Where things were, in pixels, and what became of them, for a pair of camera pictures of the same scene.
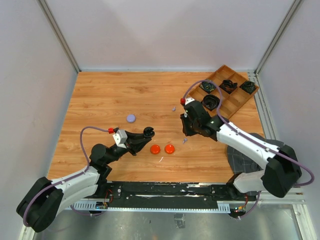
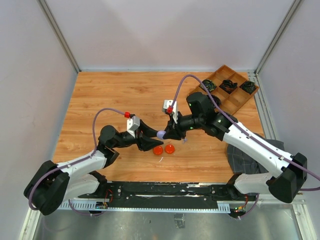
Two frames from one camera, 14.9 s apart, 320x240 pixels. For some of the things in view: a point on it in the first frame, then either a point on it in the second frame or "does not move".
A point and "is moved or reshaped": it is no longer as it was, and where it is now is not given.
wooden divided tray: x=224 y=90 does not move
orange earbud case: x=169 y=149 does not move
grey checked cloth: x=241 y=162 does not move
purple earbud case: x=131 y=118 is moved or reshaped
